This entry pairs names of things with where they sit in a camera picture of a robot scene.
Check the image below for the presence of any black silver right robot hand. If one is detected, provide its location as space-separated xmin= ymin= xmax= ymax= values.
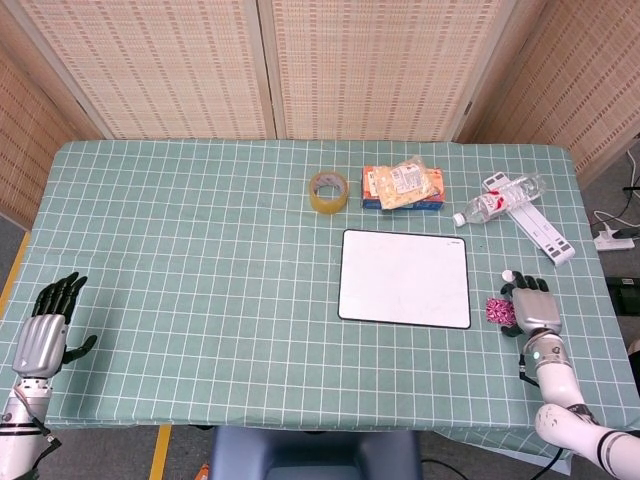
xmin=498 ymin=270 xmax=562 ymax=339

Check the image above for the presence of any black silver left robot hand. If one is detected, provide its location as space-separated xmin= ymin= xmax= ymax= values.
xmin=12 ymin=271 xmax=99 ymax=379

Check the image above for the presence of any black floor pedal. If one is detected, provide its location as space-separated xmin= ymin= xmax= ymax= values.
xmin=605 ymin=276 xmax=640 ymax=315

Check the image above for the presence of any white power strip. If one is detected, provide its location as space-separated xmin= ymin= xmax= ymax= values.
xmin=593 ymin=224 xmax=636 ymax=252

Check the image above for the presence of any clear plastic water bottle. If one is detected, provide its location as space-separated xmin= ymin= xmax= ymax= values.
xmin=452 ymin=172 xmax=548 ymax=227

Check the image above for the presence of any white board with black edge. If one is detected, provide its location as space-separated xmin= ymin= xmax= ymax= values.
xmin=337 ymin=228 xmax=472 ymax=330

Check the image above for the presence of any green checked tablecloth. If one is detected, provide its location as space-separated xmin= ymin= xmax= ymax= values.
xmin=0 ymin=139 xmax=626 ymax=461

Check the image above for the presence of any clear bag of snacks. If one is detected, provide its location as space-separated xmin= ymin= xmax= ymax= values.
xmin=377 ymin=154 xmax=439 ymax=212

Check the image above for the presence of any orange and blue box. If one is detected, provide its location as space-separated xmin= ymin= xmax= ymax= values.
xmin=360 ymin=166 xmax=446 ymax=211

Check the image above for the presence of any yellow packing tape roll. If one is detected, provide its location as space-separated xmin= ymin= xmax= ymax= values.
xmin=307 ymin=170 xmax=350 ymax=216

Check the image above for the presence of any blue padded chair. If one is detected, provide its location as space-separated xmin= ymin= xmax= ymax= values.
xmin=208 ymin=427 xmax=424 ymax=480

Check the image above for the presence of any bamboo folding screen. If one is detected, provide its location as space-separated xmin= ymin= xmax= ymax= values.
xmin=0 ymin=0 xmax=640 ymax=231

